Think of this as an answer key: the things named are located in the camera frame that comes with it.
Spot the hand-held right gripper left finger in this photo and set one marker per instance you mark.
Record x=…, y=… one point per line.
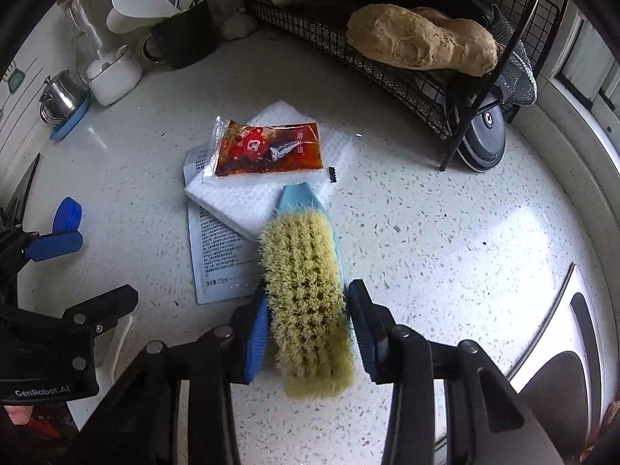
x=256, y=339

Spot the blue scrubbing brush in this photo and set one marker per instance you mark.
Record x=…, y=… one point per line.
x=305, y=290

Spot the steel wool scrubber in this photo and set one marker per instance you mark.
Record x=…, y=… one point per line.
x=520, y=77

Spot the dark green utensil holder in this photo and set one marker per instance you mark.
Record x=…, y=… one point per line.
x=189, y=38

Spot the red sauce packet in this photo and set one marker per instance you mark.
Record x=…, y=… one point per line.
x=271, y=150

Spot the person's left hand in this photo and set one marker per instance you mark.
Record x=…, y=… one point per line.
x=17, y=414

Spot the small black clip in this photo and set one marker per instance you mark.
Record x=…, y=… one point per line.
x=332, y=173

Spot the steel sink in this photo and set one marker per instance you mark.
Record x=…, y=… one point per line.
x=557, y=382

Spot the white container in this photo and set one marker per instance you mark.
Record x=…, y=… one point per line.
x=114, y=77

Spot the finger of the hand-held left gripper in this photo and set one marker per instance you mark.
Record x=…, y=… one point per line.
x=97, y=307
x=53, y=244

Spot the round grey lid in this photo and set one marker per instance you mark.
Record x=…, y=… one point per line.
x=482, y=140

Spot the steel kettle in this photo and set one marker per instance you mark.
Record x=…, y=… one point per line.
x=60, y=96

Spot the blue plastic tray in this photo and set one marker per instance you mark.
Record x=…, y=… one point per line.
x=70, y=123

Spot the white waffle cloth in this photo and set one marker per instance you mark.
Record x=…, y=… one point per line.
x=232, y=203

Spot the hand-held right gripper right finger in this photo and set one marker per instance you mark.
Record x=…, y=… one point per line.
x=363, y=334

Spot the white printed sachet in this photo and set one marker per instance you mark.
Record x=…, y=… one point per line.
x=218, y=261

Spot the blue bottle cap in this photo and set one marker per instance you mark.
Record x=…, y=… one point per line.
x=68, y=213

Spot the ginger root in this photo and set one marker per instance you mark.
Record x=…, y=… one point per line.
x=426, y=38

